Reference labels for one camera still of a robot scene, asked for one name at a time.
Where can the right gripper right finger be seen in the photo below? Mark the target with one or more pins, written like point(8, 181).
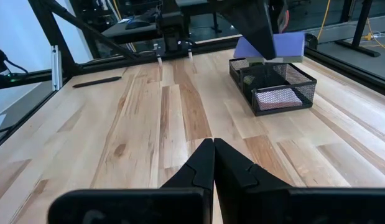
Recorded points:
point(242, 186)

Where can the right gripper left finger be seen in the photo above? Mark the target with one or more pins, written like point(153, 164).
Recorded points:
point(192, 177)

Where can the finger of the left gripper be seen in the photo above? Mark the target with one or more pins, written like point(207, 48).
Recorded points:
point(277, 15)
point(251, 21)

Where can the purple sticky note pad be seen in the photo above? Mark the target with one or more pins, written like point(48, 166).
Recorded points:
point(290, 45)

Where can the white paper note stack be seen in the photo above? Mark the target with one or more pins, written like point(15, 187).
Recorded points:
point(277, 99)

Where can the black pen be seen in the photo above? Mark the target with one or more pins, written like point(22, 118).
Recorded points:
point(97, 81)

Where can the black mesh desk organizer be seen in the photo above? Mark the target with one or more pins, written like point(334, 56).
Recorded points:
point(308, 90)

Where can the grey side desk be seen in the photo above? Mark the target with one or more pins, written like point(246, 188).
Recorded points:
point(195, 2)

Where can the brown top standing desk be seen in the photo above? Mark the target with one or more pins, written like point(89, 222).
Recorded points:
point(362, 21)

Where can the black computer mouse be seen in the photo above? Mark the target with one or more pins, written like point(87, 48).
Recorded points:
point(137, 24)

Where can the silver aluminium extrusion piece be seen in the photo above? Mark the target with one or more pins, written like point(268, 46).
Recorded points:
point(56, 68)

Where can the black frame clamp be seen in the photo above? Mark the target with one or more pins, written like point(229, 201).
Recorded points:
point(312, 40)

